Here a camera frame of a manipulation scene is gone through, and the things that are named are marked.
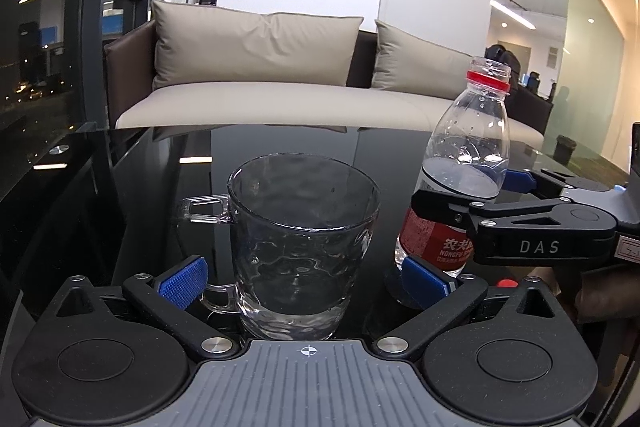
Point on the clear plastic water bottle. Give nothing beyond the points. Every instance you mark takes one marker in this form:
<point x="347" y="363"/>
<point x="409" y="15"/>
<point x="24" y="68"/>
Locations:
<point x="466" y="155"/>

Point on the small beige back cushion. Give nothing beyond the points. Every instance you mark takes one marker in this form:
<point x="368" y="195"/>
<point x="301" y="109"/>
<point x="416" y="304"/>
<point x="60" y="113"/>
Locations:
<point x="405" y="63"/>

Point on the black trash bin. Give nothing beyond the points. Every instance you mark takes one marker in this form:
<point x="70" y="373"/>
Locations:
<point x="564" y="149"/>

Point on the clear glass mug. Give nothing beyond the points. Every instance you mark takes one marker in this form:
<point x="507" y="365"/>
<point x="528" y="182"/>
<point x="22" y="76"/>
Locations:
<point x="299" y="227"/>

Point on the large beige back cushion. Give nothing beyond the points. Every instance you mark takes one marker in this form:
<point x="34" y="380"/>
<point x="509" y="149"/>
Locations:
<point x="202" y="43"/>

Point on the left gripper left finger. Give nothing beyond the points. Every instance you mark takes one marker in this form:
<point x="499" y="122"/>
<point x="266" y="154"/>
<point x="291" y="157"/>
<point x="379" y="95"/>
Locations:
<point x="86" y="328"/>

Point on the beige sofa with brown frame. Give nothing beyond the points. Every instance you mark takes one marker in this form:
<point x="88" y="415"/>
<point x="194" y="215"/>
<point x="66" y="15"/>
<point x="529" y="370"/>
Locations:
<point x="133" y="102"/>

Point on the red bottle cap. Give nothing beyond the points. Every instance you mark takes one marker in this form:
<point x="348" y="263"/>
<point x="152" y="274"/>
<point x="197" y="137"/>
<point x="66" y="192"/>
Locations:
<point x="507" y="283"/>

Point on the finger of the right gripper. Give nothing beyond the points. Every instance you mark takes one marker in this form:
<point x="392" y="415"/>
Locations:
<point x="463" y="212"/>
<point x="548" y="184"/>

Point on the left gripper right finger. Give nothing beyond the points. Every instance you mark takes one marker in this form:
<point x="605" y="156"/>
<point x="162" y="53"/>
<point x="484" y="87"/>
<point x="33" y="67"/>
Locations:
<point x="446" y="303"/>

